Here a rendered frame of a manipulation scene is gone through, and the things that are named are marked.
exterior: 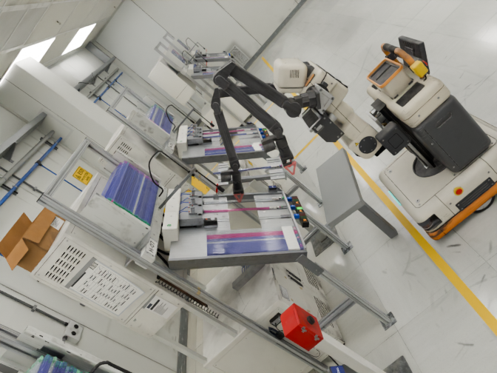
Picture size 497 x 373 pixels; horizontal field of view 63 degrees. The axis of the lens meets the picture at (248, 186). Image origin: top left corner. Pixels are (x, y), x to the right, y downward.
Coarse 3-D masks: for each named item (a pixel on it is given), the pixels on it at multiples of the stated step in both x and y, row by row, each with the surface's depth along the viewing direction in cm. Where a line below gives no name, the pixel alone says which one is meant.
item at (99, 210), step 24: (144, 168) 254; (48, 192) 183; (96, 192) 196; (96, 216) 199; (120, 216) 201; (144, 240) 203; (264, 264) 252; (312, 264) 207; (240, 288) 258; (336, 312) 225
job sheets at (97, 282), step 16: (80, 272) 200; (96, 272) 201; (112, 272) 202; (80, 288) 204; (96, 288) 204; (112, 288) 205; (128, 288) 207; (112, 304) 210; (128, 304) 212; (160, 304) 214
